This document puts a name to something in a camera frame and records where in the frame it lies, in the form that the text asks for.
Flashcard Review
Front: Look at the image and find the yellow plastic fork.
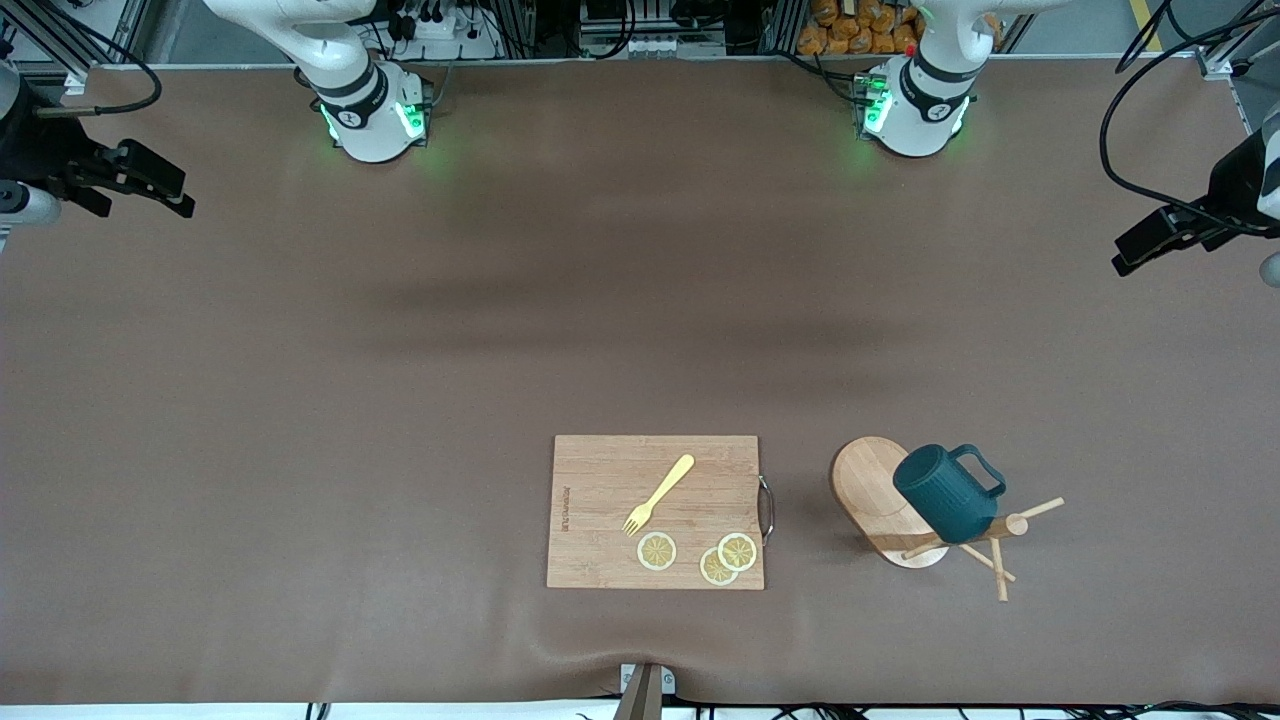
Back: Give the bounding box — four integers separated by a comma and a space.
622, 454, 696, 537

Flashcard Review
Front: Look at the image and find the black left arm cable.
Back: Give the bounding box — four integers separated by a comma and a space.
1099, 0, 1280, 236

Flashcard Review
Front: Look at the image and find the bamboo cutting board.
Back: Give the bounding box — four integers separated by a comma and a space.
546, 434, 777, 591

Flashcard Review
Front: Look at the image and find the white power strip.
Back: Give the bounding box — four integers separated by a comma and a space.
385, 0, 501, 61

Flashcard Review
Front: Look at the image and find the brown table cover mat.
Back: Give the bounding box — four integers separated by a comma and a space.
0, 55, 1280, 706

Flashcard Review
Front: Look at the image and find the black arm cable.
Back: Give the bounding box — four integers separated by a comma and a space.
1099, 0, 1280, 236
0, 40, 163, 118

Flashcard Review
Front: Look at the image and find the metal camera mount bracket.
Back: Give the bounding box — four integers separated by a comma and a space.
612, 662, 677, 720

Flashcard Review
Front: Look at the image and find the grey electronics box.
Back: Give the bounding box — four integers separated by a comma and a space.
578, 0, 731, 59

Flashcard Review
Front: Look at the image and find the aluminium frame rail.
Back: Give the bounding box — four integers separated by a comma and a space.
0, 0, 151, 96
1195, 0, 1280, 81

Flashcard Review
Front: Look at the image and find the bag of orange buns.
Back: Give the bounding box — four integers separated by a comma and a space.
797, 0, 926, 56

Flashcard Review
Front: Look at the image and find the dark teal ribbed mug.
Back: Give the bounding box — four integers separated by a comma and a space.
893, 443, 1007, 546

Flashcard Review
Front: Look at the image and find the wooden mug tree rack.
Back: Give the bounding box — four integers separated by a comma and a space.
830, 436, 1065, 603

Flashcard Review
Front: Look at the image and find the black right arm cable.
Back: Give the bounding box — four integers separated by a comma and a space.
0, 40, 163, 118

